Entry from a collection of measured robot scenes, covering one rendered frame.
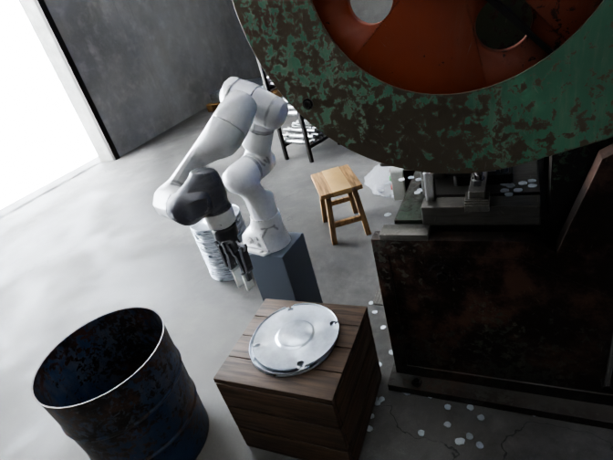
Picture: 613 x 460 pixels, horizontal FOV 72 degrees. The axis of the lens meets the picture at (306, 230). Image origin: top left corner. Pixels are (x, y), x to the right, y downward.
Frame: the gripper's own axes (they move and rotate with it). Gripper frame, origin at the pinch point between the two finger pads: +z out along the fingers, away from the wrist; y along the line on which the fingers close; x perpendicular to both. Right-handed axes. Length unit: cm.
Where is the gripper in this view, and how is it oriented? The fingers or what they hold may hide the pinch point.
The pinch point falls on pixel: (243, 278)
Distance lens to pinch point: 138.8
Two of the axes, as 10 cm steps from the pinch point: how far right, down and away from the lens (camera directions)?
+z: 2.3, 8.5, 4.7
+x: 6.0, -5.0, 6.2
